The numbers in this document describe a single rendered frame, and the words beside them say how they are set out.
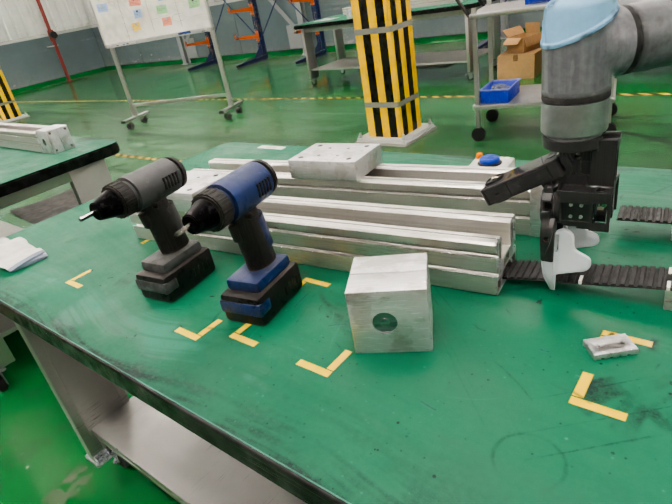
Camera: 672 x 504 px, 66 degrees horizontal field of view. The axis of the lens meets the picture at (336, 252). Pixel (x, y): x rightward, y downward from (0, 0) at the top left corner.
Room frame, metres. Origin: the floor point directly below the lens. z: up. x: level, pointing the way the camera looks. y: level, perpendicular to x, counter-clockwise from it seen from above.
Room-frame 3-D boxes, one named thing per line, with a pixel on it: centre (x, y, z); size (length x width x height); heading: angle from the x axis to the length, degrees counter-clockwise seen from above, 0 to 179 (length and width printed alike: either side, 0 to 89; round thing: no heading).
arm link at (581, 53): (0.60, -0.32, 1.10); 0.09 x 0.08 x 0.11; 91
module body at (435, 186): (1.04, -0.03, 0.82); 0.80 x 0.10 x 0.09; 54
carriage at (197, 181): (1.03, 0.28, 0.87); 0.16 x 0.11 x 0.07; 54
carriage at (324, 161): (1.04, -0.03, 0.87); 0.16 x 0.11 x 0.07; 54
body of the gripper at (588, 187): (0.60, -0.32, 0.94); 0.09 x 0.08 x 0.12; 53
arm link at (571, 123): (0.60, -0.31, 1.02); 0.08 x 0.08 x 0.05
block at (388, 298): (0.58, -0.06, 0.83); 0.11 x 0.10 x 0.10; 166
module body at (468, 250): (0.88, 0.08, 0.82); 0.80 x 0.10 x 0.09; 54
